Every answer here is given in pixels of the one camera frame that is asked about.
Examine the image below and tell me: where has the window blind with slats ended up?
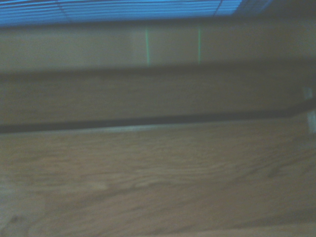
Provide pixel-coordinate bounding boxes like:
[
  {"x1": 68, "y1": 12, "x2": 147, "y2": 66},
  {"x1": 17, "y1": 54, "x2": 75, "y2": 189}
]
[{"x1": 0, "y1": 0, "x2": 272, "y2": 28}]

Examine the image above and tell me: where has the wooden backsplash board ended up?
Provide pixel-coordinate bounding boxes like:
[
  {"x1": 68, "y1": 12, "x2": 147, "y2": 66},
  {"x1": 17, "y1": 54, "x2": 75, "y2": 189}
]
[{"x1": 0, "y1": 63, "x2": 316, "y2": 129}]

